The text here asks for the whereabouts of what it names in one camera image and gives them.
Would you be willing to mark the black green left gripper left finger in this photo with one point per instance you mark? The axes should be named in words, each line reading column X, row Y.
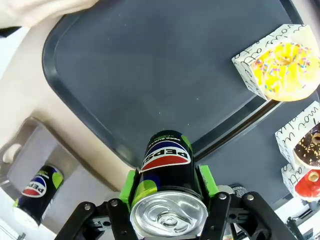
column 100, row 225

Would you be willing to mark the brown plastic tray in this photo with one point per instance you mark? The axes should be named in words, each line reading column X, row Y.
column 75, row 180

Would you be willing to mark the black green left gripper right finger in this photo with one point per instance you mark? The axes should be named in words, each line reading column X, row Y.
column 250, row 220

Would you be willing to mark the black square serving tray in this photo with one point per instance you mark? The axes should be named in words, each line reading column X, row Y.
column 250, row 150
column 150, row 62

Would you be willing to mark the person's right hand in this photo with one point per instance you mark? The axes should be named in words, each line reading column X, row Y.
column 37, row 10

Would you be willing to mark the yellow glazed sprinkled donut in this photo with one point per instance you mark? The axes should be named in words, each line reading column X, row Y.
column 282, row 75

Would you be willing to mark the red glazed donut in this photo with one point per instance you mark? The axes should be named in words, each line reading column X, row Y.
column 307, row 185

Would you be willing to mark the chocolate glazed donut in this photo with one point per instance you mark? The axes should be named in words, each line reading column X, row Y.
column 308, row 150

